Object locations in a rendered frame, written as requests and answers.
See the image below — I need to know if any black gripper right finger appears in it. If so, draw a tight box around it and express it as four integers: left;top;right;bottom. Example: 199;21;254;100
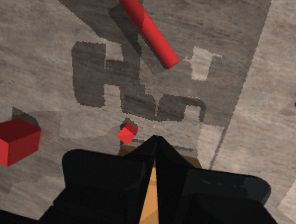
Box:
155;136;271;224

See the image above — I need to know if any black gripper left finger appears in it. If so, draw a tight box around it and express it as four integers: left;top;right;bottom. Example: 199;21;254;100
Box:
62;135;158;224

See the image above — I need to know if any orange square block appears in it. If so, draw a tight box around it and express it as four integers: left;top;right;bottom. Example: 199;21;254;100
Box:
117;146;202;224

